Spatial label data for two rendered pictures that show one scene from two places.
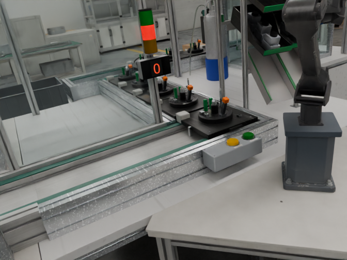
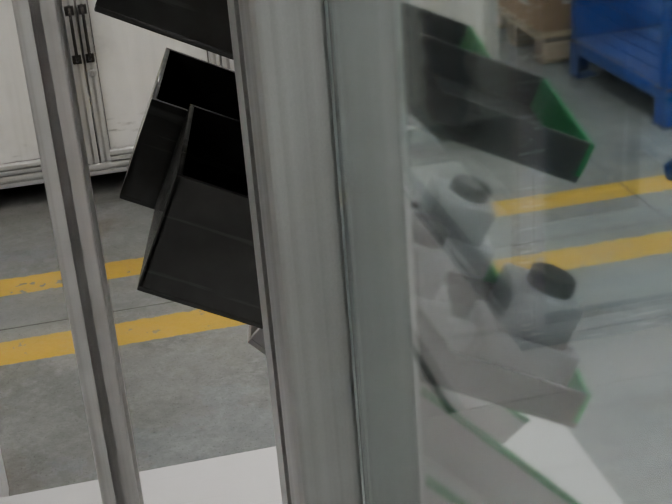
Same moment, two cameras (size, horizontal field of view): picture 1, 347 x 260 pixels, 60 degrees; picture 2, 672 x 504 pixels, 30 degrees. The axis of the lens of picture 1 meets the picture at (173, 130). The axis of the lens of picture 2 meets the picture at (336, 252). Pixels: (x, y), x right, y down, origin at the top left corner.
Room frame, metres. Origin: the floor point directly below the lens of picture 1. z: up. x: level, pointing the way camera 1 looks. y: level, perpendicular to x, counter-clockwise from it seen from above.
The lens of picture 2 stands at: (1.15, 0.27, 1.61)
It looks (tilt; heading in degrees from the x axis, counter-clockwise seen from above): 24 degrees down; 285
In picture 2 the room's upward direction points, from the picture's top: 5 degrees counter-clockwise
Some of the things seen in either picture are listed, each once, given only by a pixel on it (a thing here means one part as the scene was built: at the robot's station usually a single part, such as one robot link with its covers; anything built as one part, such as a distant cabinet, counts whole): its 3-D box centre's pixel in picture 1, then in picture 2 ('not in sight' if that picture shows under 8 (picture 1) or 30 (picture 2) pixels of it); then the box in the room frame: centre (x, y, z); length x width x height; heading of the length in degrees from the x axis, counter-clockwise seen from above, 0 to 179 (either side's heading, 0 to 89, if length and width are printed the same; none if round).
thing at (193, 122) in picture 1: (215, 119); not in sight; (1.15, -0.18, 0.96); 0.24 x 0.24 x 0.02; 26
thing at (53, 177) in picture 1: (150, 151); not in sight; (1.04, 0.10, 0.91); 0.84 x 0.28 x 0.10; 116
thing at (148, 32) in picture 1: (148, 32); not in sight; (1.18, 0.04, 1.33); 0.05 x 0.05 x 0.05
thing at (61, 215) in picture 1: (177, 166); not in sight; (0.90, 0.00, 0.91); 0.89 x 0.06 x 0.11; 116
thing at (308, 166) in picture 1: (308, 150); not in sight; (0.81, -0.41, 0.96); 0.15 x 0.15 x 0.20; 71
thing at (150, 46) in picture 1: (150, 46); not in sight; (1.18, 0.04, 1.28); 0.05 x 0.05 x 0.05
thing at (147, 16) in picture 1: (146, 17); not in sight; (1.18, 0.04, 1.38); 0.05 x 0.05 x 0.05
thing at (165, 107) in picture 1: (182, 94); not in sight; (1.38, -0.07, 1.01); 0.24 x 0.24 x 0.13; 26
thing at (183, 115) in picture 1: (183, 117); not in sight; (1.20, -0.05, 0.97); 0.05 x 0.05 x 0.04; 26
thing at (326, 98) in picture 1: (311, 92); not in sight; (0.82, -0.41, 1.15); 0.09 x 0.07 x 0.06; 50
